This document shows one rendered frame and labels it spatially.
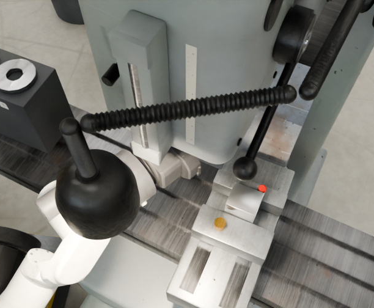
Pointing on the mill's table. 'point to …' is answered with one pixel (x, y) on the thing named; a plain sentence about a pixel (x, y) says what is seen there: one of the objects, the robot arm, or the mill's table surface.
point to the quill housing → (199, 60)
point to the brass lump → (219, 223)
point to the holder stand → (22, 98)
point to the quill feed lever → (295, 52)
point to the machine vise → (241, 277)
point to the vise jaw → (233, 234)
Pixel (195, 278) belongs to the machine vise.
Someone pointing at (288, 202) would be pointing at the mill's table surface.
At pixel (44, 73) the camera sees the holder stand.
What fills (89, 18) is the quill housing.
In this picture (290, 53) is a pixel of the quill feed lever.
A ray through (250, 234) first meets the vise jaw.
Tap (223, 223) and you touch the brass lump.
